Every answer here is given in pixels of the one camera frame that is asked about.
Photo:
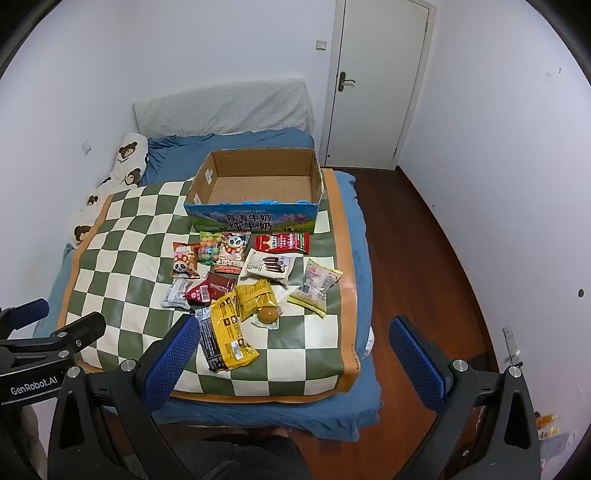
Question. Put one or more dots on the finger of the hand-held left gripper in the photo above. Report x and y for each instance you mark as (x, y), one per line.
(32, 310)
(83, 330)

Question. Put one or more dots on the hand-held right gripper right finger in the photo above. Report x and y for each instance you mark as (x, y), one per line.
(418, 364)

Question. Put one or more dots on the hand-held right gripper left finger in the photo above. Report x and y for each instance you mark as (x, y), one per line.
(171, 362)

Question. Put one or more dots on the long black snack packet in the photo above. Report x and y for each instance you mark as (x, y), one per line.
(210, 346)

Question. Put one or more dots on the long yellow snack packet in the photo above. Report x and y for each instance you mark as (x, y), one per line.
(231, 334)

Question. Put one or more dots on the white silver snack packet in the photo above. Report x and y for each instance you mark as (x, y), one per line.
(178, 295)

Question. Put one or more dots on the small red snack packet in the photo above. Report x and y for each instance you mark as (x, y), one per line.
(201, 293)

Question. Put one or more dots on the dark red snack packet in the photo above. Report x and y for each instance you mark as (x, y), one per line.
(220, 284)

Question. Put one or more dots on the small panda snack packet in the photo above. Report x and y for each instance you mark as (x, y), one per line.
(184, 263)

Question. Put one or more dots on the crinkled yellow snack packet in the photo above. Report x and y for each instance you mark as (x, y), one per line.
(254, 295)

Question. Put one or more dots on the round pastry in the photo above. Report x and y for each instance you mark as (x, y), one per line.
(268, 316)

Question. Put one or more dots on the colourful candy ball packet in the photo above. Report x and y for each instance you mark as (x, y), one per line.
(208, 249)

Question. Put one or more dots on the large panda biscuit packet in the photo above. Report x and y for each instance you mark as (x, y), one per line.
(232, 251)

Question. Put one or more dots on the clear packet with yellow edges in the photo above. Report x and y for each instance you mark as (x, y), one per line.
(316, 284)

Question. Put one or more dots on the white chocolate stick box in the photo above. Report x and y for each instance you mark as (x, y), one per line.
(268, 266)

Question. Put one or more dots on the red packet with green strip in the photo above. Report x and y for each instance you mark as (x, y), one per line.
(281, 242)

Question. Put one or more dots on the cardboard box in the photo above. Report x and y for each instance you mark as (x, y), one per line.
(258, 184)

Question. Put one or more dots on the green white checkered blanket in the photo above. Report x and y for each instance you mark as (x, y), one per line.
(129, 277)

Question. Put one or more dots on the person's grey clothing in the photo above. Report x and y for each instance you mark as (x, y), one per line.
(240, 457)

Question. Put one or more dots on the white bear print pillow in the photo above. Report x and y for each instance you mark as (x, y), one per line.
(124, 159)

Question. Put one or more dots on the blue bed sheet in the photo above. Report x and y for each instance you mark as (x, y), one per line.
(175, 147)

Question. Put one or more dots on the grey headboard cushion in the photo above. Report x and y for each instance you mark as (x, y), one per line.
(221, 108)

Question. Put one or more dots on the white door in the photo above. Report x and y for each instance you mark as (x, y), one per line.
(378, 92)

